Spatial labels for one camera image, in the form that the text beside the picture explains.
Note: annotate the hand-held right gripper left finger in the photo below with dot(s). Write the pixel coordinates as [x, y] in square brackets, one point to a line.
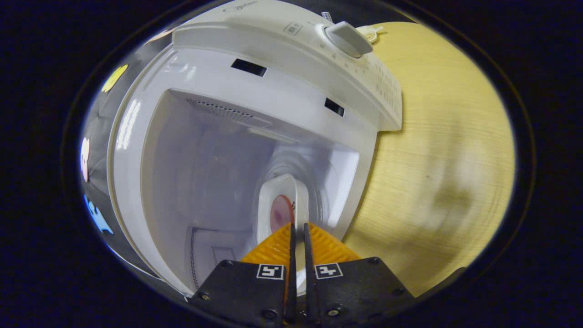
[291, 296]

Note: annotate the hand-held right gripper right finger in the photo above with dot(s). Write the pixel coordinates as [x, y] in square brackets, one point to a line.
[311, 296]

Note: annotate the pink meat slice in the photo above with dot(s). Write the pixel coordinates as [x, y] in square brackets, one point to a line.
[281, 213]

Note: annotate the white square plate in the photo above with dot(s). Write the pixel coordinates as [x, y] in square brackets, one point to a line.
[284, 184]

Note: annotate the white microwave oven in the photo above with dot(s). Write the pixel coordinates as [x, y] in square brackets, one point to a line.
[227, 91]

